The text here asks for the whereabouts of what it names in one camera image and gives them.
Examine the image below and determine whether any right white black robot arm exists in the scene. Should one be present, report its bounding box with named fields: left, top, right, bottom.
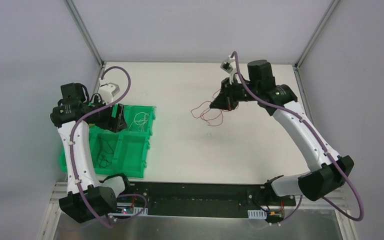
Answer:
left=209, top=57, right=354, bottom=205

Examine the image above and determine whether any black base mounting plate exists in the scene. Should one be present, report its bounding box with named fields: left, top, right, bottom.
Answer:
left=117, top=181, right=296, bottom=219

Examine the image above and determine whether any green plastic compartment bin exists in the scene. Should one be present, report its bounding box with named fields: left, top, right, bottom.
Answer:
left=58, top=103, right=156, bottom=177

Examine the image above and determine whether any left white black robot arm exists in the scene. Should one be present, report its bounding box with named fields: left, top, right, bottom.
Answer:
left=50, top=83, right=133, bottom=224

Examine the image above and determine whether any white cable duct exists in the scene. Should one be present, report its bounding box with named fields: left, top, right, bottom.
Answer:
left=247, top=209, right=267, bottom=220
left=112, top=205, right=148, bottom=217

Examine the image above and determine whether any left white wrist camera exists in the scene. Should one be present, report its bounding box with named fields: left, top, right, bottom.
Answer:
left=97, top=82, right=120, bottom=105

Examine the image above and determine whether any aluminium frame rail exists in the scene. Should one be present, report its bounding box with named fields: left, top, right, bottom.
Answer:
left=47, top=181, right=68, bottom=213

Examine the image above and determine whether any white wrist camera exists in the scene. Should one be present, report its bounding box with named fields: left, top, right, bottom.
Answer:
left=97, top=82, right=120, bottom=105
left=220, top=56, right=238, bottom=84

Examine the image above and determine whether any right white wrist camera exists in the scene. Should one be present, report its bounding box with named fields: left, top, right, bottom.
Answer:
left=220, top=56, right=238, bottom=84

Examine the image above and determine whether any right white cable duct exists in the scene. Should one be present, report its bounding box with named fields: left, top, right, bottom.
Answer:
left=247, top=209, right=267, bottom=220

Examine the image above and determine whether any left white cable duct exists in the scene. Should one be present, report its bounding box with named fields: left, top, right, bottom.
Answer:
left=112, top=205, right=148, bottom=217

